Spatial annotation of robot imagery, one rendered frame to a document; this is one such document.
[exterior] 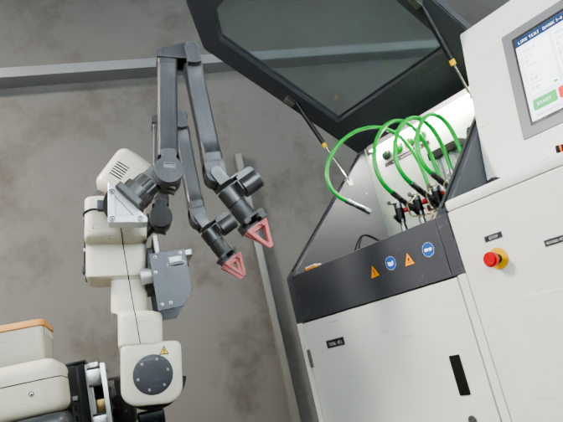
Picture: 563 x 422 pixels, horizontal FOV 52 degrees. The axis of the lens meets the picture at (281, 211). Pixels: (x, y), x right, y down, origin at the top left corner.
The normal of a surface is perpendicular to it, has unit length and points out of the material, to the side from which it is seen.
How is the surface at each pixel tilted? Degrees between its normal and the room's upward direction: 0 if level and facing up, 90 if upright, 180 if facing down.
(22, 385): 90
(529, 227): 90
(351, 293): 90
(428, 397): 90
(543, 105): 76
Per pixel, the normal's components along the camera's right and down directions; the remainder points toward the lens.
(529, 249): -0.78, 0.02
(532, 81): -0.81, -0.21
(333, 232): 0.58, -0.33
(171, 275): 0.24, -0.30
